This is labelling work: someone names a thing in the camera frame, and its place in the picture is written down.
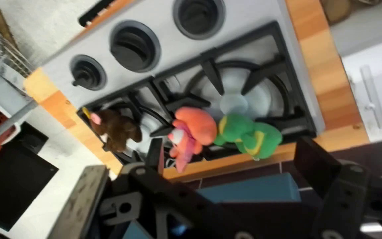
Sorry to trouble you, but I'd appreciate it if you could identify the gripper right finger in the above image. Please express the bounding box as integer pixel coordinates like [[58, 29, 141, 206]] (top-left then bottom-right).
[[314, 165, 368, 239]]

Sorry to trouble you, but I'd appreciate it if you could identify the brown plush toy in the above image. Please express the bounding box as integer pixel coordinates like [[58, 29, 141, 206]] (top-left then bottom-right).
[[88, 109, 141, 153]]

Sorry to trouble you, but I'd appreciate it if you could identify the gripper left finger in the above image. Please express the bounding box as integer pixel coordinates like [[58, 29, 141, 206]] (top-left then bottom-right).
[[47, 165, 108, 239]]

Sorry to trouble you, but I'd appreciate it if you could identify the toy stove top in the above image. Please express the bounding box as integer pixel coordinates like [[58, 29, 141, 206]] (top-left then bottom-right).
[[43, 0, 324, 163]]

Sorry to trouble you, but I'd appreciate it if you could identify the teal planter box right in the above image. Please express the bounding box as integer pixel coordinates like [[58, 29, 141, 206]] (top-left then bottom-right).
[[197, 173, 301, 203]]

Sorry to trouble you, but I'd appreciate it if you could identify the pink plush toy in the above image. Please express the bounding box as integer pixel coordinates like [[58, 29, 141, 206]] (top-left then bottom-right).
[[168, 106, 217, 173]]

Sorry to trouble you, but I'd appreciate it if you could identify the green plush toy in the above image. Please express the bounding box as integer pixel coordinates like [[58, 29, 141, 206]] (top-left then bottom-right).
[[213, 113, 282, 161]]

